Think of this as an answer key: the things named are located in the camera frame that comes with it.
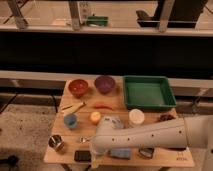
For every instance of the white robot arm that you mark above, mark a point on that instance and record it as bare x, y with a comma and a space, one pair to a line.
194, 132

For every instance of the red bowl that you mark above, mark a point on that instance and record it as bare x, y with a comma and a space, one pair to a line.
78, 87

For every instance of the yellow banana peel toy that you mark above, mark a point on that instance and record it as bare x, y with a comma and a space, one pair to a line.
73, 108

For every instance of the dark red grape bunch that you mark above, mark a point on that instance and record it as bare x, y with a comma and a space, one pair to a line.
166, 117

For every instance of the wooden folding table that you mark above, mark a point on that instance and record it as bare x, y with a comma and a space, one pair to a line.
85, 128

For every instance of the white cup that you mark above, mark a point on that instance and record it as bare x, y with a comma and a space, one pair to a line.
136, 118

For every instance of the blue cup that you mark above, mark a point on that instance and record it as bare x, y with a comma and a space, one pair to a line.
70, 121

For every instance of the blue sponge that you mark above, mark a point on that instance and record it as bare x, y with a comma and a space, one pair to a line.
121, 153

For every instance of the green box on shelf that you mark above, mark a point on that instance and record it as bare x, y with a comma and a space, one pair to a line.
97, 20

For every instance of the silver fork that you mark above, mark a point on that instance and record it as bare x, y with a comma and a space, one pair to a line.
85, 139

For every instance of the green plastic tray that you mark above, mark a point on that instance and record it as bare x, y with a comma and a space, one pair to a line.
148, 92

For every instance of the red chili pepper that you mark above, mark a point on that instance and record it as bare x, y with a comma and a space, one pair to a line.
102, 106

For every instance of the purple bowl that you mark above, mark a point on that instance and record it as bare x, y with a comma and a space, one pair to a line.
104, 84

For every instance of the yellow round fruit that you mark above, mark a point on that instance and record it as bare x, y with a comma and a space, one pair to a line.
95, 117

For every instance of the crumpled blue cloth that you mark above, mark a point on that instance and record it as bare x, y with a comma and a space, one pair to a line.
116, 122

